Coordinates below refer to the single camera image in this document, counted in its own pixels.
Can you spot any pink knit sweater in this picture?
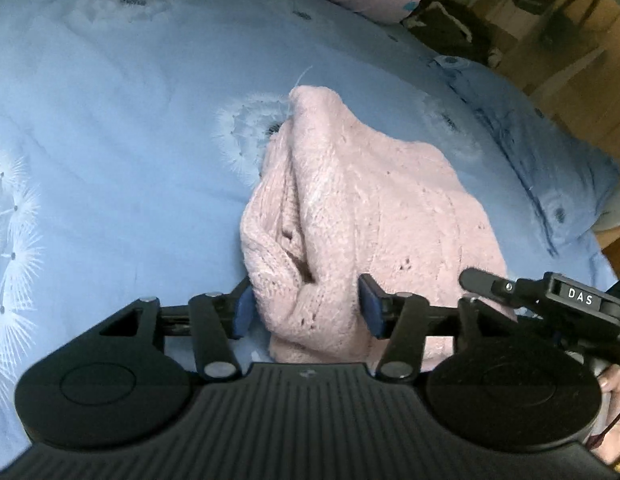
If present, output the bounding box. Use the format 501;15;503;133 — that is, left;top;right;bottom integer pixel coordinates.
240;86;506;365

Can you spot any person's right hand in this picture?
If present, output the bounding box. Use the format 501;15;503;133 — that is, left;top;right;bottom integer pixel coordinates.
593;364;620;466

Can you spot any blue dandelion pillow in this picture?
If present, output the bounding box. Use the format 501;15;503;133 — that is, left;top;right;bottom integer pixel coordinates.
430;55;620;254

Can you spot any black and white garment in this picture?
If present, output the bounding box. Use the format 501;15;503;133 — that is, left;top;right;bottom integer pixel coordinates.
401;0;492;65

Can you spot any blue dandelion bed sheet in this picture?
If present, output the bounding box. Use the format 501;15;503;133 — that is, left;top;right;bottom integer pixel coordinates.
0;0;616;470

